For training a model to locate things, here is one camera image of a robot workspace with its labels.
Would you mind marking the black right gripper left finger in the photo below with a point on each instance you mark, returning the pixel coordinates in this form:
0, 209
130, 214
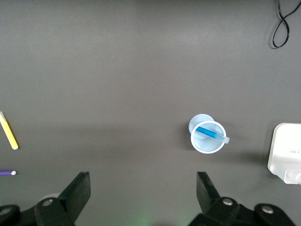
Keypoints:
70, 202

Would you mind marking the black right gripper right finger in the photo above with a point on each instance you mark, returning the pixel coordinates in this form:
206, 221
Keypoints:
211, 207

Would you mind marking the blue marker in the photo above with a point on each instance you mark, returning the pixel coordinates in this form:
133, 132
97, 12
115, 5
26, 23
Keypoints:
208, 132

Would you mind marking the light blue plastic cup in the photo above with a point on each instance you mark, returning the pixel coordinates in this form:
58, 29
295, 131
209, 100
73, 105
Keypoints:
205, 146

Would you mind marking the purple marker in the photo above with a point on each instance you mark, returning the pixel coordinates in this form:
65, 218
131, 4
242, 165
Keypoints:
5, 173

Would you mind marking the yellow marker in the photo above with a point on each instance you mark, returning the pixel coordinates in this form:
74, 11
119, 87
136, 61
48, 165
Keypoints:
9, 133

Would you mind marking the white stand with pole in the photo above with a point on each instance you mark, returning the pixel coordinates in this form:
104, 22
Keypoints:
284, 146

